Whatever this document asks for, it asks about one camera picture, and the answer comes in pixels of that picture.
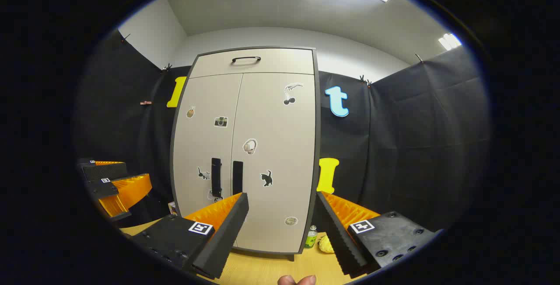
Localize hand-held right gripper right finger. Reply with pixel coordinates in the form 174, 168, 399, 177
316, 191, 438, 279

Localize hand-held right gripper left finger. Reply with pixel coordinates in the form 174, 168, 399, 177
131, 192, 250, 280

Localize grey cabinet door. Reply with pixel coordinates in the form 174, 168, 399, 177
173, 73, 243, 247
232, 72, 316, 254

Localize grey double-door shoe cabinet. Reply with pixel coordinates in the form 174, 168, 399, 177
170, 46, 321, 261

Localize grey cabinet drawer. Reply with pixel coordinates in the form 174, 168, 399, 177
189, 49, 315, 79

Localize black backdrop cloth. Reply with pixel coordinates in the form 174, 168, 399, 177
74, 29, 490, 233

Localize small ceiling light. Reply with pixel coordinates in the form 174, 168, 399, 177
438, 33, 462, 51

